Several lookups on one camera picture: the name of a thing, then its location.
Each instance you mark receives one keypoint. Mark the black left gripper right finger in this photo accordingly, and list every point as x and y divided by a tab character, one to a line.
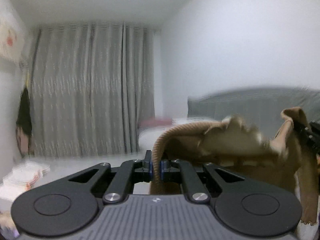
243	205

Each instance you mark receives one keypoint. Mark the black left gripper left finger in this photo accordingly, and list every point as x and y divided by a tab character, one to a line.
68	205

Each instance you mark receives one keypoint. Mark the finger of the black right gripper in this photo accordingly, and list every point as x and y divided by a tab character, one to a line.
309	136

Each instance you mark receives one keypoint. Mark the brown ribbed sweater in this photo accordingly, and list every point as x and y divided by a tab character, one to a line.
284	161

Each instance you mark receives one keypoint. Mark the dark hanging clothes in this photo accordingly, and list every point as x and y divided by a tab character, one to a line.
24	129

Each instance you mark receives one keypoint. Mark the grey padded headboard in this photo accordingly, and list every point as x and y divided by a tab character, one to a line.
259	106

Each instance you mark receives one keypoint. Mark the pink folded blanket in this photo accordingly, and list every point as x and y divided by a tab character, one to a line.
155	122

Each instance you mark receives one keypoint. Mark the grey patterned curtain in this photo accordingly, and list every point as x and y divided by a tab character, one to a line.
91	86

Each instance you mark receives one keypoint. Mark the white wall air conditioner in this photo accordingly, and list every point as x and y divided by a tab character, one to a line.
13	33

